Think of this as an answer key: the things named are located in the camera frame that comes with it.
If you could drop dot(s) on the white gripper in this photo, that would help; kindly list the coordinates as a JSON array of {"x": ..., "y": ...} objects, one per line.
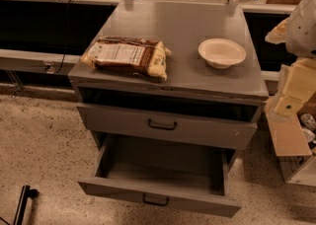
[{"x": 302, "y": 35}]

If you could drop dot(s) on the grey drawer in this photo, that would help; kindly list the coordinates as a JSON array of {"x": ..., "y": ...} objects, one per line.
[
  {"x": 166, "y": 126},
  {"x": 162, "y": 173}
]

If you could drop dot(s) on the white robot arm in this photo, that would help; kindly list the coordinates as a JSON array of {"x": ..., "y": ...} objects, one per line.
[{"x": 301, "y": 32}]

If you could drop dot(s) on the grey top drawer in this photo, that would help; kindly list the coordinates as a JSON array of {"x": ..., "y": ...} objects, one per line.
[{"x": 166, "y": 126}]

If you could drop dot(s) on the grey drawer cabinet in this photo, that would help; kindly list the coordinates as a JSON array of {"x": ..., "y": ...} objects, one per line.
[{"x": 192, "y": 88}]

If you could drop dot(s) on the white paper bowl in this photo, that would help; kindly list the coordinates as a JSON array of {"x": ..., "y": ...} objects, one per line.
[{"x": 221, "y": 53}]

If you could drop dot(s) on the open cardboard box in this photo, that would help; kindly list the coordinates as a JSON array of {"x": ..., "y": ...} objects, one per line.
[{"x": 296, "y": 159}]

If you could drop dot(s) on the brown snack bag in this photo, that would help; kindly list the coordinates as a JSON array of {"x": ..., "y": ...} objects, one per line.
[{"x": 132, "y": 56}]

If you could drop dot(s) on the black metal stand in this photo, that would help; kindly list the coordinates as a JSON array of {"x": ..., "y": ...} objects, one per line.
[{"x": 26, "y": 193}]

